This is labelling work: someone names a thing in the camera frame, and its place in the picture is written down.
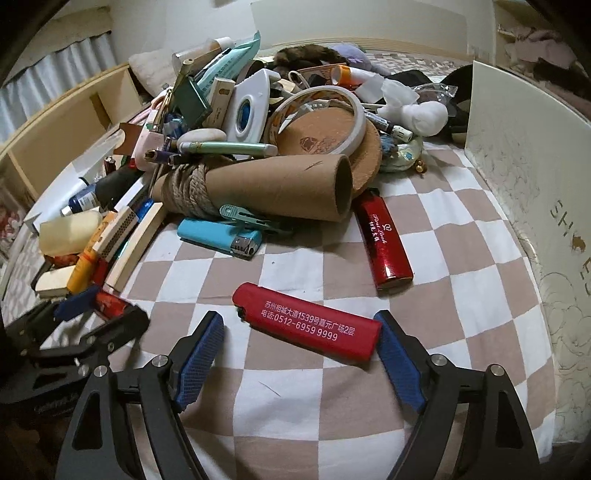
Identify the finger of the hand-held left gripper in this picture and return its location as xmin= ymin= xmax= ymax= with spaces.
xmin=4 ymin=285 xmax=101 ymax=344
xmin=25 ymin=304 xmax=151 ymax=366

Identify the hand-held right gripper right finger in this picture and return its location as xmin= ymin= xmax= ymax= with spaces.
xmin=373 ymin=310 xmax=541 ymax=480

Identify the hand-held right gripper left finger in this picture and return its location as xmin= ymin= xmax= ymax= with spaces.
xmin=58 ymin=310 xmax=226 ymax=480

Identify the red lighter with white print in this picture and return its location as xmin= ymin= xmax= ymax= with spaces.
xmin=232 ymin=282 xmax=384 ymax=368

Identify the white cardboard container box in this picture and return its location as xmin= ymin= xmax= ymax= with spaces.
xmin=463 ymin=59 xmax=591 ymax=459

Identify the white eraser block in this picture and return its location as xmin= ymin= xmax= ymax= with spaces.
xmin=34 ymin=265 xmax=77 ymax=299

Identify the orange yellow tube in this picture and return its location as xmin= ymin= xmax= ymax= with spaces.
xmin=66 ymin=222 xmax=110 ymax=296

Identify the light wooden block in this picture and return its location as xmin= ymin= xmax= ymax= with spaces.
xmin=104 ymin=200 xmax=166 ymax=292

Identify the dark blue bottle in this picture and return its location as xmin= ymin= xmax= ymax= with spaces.
xmin=60 ymin=182 xmax=101 ymax=219

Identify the white box lid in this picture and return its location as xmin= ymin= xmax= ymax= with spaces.
xmin=23 ymin=131 xmax=125 ymax=234

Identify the black pouch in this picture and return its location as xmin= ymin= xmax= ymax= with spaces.
xmin=95 ymin=164 xmax=140 ymax=209

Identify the dark red glossy lighter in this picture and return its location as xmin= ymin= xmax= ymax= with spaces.
xmin=353 ymin=188 xmax=414 ymax=291

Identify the light blue lighter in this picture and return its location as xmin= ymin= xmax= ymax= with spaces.
xmin=177 ymin=217 xmax=263 ymax=258

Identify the teal clothespin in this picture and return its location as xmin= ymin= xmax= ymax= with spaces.
xmin=219 ymin=204 xmax=294 ymax=234

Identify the pink case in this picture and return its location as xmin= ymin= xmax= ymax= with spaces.
xmin=133 ymin=128 xmax=165 ymax=172

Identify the wooden shelf unit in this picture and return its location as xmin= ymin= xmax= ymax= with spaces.
xmin=0 ymin=64 xmax=140 ymax=206

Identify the white oval pebble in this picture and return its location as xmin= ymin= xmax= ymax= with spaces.
xmin=176 ymin=128 xmax=227 ymax=145

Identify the glass trinket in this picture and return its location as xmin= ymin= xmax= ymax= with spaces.
xmin=382 ymin=138 xmax=426 ymax=175

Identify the round cork coaster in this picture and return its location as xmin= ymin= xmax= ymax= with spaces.
xmin=277 ymin=110 xmax=384 ymax=195

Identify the pale green pen tube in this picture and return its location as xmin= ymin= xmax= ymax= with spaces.
xmin=177 ymin=140 xmax=279 ymax=158

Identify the white curtain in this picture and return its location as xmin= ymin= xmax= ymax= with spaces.
xmin=0 ymin=37 xmax=117 ymax=139

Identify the dark green box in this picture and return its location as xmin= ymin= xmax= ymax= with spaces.
xmin=175 ymin=76 xmax=212 ymax=128

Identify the white marker pen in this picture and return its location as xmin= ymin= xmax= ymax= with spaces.
xmin=368 ymin=113 xmax=415 ymax=142

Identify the pale pillow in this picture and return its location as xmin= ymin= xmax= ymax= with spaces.
xmin=128 ymin=48 xmax=178 ymax=93

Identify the cream small box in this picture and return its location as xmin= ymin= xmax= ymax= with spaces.
xmin=209 ymin=77 xmax=236 ymax=128

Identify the white cotton ball bundle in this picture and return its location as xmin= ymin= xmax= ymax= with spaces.
xmin=382 ymin=98 xmax=450 ymax=138

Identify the white plastic case with hole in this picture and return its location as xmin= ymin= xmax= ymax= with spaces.
xmin=226 ymin=68 xmax=271 ymax=143

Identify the beige curtain pelmet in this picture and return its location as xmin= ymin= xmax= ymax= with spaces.
xmin=8 ymin=4 xmax=114 ymax=80

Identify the teal cosmetic tube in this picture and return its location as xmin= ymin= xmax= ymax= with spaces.
xmin=194 ymin=31 xmax=262 ymax=94

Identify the orange cap bottle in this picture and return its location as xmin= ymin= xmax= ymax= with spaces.
xmin=332 ymin=65 xmax=366 ymax=89

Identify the purple plush toy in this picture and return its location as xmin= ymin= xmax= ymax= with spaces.
xmin=332 ymin=42 xmax=391 ymax=75

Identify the brown fur item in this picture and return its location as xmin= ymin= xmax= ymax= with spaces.
xmin=272 ymin=44 xmax=348 ymax=71

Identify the wooden clothes shelf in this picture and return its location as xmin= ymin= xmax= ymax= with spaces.
xmin=492 ymin=0 xmax=591 ymax=112

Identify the pile of pink clothes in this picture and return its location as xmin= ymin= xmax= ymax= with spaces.
xmin=505 ymin=25 xmax=580 ymax=70

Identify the cardboard tube with rope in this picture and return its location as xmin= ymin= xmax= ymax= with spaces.
xmin=151 ymin=153 xmax=354 ymax=223

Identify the white tape ring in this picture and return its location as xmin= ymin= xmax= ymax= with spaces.
xmin=266 ymin=86 xmax=367 ymax=156

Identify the white wall panel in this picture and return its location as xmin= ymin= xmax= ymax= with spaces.
xmin=250 ymin=0 xmax=496 ymax=52

